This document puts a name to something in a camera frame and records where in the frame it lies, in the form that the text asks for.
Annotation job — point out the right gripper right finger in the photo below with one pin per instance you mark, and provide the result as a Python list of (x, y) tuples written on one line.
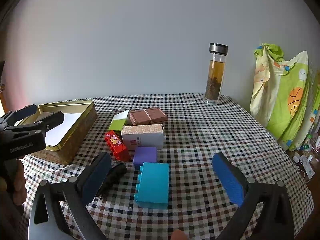
[(275, 220)]

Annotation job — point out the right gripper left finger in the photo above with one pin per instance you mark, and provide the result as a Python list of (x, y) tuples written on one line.
[(46, 218)]

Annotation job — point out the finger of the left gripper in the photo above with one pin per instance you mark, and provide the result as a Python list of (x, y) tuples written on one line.
[(43, 125), (10, 118)]

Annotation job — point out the green toy brick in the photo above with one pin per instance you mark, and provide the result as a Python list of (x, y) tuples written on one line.
[(117, 125)]

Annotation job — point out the red toy brick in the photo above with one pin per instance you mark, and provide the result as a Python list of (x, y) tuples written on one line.
[(118, 149)]

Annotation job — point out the black sequin pouch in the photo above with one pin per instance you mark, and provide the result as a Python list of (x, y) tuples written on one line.
[(113, 177)]

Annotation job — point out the brown metal card case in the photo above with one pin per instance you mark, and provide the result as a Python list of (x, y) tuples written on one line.
[(147, 116)]

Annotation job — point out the white glitter-top box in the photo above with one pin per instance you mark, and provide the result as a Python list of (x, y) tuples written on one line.
[(143, 136)]

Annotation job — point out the purple toy brick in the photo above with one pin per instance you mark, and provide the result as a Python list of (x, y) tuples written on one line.
[(144, 154)]

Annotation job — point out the turquoise toy brick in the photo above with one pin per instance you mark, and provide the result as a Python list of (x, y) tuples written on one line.
[(152, 188)]

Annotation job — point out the clear plastic box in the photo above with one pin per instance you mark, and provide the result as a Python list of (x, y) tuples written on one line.
[(124, 115)]

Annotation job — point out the person's left hand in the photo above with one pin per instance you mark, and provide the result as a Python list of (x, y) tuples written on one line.
[(13, 185)]

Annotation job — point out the person's right hand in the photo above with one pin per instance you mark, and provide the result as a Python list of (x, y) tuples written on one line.
[(178, 235)]

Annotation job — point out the wooden door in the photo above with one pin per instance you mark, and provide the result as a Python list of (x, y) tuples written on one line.
[(3, 105)]

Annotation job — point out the gold metal tin box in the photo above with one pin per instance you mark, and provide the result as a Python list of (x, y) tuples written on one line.
[(63, 141)]

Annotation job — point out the clutter by the bag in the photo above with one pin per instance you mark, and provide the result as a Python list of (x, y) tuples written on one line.
[(306, 157)]

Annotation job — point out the green cartoon cloth bag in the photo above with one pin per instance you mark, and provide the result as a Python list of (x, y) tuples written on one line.
[(285, 98)]

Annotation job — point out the checkered tablecloth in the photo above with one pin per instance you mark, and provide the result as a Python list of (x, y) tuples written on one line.
[(194, 132)]

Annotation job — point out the glass tea bottle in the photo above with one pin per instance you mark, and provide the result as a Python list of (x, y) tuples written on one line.
[(216, 72)]

